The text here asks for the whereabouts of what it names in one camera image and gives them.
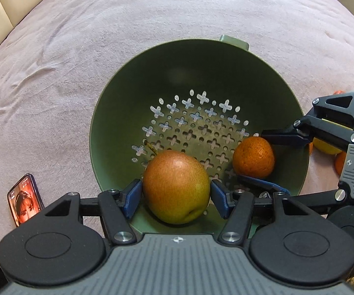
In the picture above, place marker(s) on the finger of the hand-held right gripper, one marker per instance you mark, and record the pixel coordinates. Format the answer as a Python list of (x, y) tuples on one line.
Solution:
[(263, 184), (284, 136)]

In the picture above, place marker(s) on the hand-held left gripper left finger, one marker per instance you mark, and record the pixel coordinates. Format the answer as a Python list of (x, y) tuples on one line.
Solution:
[(133, 198)]

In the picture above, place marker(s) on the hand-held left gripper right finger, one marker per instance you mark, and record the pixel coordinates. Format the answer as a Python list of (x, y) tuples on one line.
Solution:
[(218, 198)]

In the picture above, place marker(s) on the yellow-green round fruit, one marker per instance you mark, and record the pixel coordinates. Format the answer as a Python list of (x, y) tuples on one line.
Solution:
[(327, 148)]

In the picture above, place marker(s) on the brown-green pear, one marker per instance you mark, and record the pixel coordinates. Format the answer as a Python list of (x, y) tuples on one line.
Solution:
[(173, 187)]

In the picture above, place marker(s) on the green plastic colander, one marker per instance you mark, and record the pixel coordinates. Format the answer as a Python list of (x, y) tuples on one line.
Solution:
[(177, 76)]

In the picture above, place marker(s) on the smartphone with lit screen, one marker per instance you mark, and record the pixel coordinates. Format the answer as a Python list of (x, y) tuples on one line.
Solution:
[(25, 199)]

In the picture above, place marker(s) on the pink blanket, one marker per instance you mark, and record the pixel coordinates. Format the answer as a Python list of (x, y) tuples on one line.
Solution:
[(72, 67)]

